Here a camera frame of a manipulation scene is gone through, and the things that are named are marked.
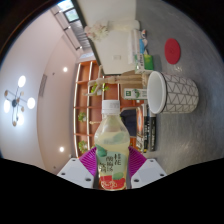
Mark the wooden shelf unit with books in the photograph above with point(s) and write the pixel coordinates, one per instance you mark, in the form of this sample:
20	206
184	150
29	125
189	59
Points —
83	106

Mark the recessed ceiling light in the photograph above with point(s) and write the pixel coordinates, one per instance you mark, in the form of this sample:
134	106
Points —
61	149
65	69

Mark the clear bottle of yellow drink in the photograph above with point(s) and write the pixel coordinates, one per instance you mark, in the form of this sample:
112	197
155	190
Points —
111	146

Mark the window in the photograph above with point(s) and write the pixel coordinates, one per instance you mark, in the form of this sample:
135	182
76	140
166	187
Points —
70	13

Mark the flat round red coaster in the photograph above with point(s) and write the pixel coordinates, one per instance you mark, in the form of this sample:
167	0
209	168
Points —
172	51

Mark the grey curtain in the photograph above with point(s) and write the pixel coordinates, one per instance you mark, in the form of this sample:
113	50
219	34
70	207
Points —
78	35

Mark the white cup with triangle pattern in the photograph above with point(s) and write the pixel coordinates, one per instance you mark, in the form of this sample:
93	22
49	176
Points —
180	93

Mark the stack of dark books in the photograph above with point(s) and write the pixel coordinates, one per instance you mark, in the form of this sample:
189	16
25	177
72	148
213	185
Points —
148	130

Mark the chair with dark jacket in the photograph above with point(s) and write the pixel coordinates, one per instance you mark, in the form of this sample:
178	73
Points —
129	121

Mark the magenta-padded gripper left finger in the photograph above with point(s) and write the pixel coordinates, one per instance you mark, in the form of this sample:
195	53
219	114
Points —
75	171

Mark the stack of white tissue packs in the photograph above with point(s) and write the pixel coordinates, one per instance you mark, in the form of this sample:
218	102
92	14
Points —
137	41

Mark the green and white box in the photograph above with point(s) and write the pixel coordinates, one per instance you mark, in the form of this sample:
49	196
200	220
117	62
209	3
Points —
146	62

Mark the ceiling air vent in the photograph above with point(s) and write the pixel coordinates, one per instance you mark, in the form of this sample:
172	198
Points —
42	85

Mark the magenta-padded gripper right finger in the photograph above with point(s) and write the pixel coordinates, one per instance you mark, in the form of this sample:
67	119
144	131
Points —
148	171

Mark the branched ceiling lamp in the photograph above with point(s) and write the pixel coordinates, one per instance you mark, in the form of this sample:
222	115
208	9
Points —
15	102

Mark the green and white drink carton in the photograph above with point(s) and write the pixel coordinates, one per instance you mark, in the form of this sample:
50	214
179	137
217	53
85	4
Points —
136	93

